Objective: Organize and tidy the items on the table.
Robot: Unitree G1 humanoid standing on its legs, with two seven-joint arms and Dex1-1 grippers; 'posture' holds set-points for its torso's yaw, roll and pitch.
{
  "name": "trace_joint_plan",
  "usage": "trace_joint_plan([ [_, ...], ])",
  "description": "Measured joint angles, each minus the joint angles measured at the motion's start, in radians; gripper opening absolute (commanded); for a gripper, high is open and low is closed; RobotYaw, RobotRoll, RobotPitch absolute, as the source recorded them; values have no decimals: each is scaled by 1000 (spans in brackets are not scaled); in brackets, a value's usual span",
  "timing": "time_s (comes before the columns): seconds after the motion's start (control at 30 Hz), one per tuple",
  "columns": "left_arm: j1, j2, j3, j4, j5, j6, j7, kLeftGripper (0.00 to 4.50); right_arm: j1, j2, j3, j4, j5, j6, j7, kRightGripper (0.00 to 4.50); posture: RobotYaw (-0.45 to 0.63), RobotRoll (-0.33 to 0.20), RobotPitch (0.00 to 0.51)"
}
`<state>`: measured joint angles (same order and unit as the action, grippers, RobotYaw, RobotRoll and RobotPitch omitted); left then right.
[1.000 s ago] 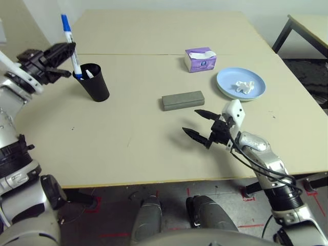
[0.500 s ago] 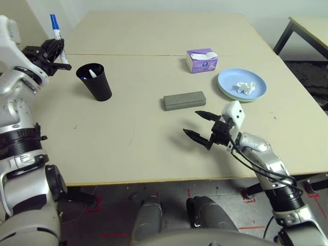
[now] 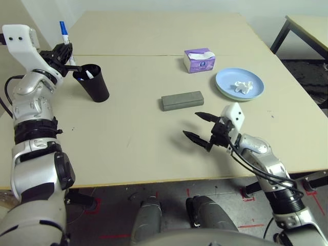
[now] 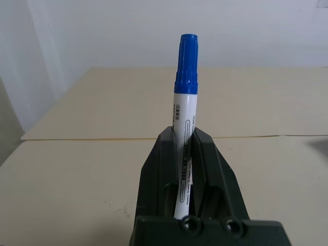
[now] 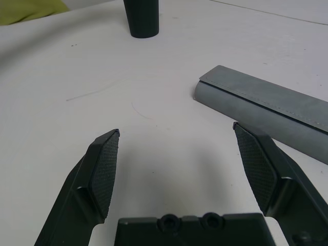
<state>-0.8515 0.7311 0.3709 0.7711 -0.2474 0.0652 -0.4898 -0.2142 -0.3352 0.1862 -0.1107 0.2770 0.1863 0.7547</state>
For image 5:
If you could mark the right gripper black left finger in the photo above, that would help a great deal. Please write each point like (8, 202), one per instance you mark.
(87, 189)

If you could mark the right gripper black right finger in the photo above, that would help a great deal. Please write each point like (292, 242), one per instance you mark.
(276, 179)

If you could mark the black plastic cup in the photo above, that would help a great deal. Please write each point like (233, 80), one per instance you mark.
(143, 18)

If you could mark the yellow-green cloth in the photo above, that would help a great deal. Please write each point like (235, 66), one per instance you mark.
(28, 10)

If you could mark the grey glasses case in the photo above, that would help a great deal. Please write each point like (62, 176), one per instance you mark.
(256, 102)

